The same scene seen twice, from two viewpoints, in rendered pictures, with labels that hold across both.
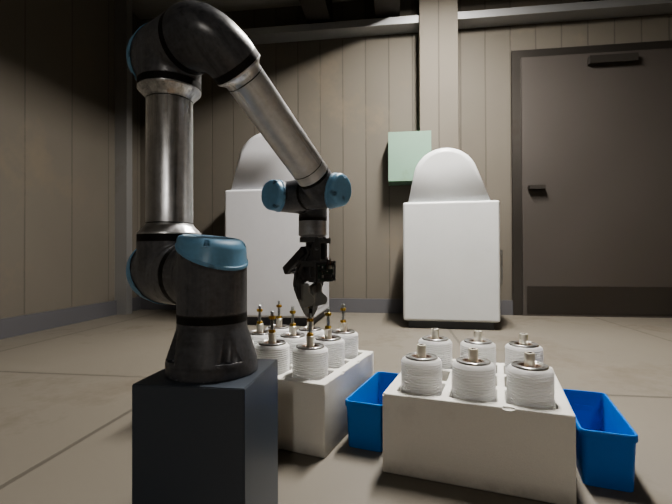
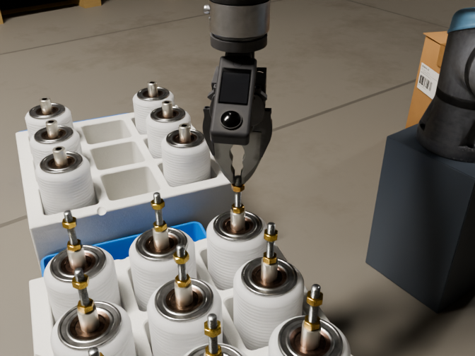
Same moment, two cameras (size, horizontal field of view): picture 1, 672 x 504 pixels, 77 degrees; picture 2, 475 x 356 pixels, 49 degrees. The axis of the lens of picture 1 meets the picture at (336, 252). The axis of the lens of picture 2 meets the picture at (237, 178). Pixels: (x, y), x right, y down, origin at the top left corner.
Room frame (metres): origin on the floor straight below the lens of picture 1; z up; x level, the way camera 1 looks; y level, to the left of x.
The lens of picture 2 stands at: (1.57, 0.53, 0.74)
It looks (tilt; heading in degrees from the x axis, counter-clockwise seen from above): 32 degrees down; 226
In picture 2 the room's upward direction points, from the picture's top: straight up
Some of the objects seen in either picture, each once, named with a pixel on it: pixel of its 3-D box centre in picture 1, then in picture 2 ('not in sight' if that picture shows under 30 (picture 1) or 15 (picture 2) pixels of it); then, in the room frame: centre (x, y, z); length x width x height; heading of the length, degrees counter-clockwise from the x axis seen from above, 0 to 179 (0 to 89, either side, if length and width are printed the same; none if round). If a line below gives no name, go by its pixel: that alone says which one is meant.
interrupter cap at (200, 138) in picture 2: (421, 357); (184, 138); (1.01, -0.20, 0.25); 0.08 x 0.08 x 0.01
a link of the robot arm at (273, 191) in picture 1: (290, 196); not in sight; (1.03, 0.11, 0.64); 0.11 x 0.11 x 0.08; 51
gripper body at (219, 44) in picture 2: (314, 260); (239, 77); (1.11, 0.06, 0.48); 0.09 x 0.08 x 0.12; 41
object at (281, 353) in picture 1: (272, 375); (266, 323); (1.18, 0.18, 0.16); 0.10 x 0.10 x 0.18
